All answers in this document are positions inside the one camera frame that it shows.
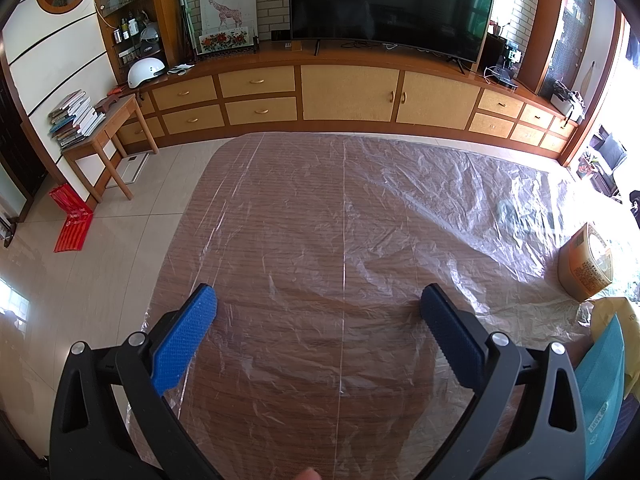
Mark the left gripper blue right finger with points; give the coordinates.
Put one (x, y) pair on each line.
(458, 334)

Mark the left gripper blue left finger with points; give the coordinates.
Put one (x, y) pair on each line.
(178, 340)

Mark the blue plastic bag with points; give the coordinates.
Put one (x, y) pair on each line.
(601, 379)

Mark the yellow paper bag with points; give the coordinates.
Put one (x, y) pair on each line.
(603, 311)

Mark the gold loreal cardboard box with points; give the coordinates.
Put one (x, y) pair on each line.
(585, 264)

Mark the red paper bag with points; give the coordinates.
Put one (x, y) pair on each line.
(77, 222)

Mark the white scale on floor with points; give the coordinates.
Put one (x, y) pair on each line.
(130, 167)

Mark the stack of books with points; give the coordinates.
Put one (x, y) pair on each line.
(74, 119)

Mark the long wooden tv cabinet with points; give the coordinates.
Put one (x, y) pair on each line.
(339, 89)

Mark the grey printer on cabinet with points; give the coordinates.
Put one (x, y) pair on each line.
(567, 101)

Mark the white helmet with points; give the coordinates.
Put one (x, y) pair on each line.
(144, 70)

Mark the black coffee machine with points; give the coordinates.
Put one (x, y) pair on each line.
(498, 60)

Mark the red flower picture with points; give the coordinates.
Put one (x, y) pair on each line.
(235, 38)

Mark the large black television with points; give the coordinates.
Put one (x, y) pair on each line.
(450, 27)

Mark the giraffe painting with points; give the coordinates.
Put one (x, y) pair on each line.
(221, 15)

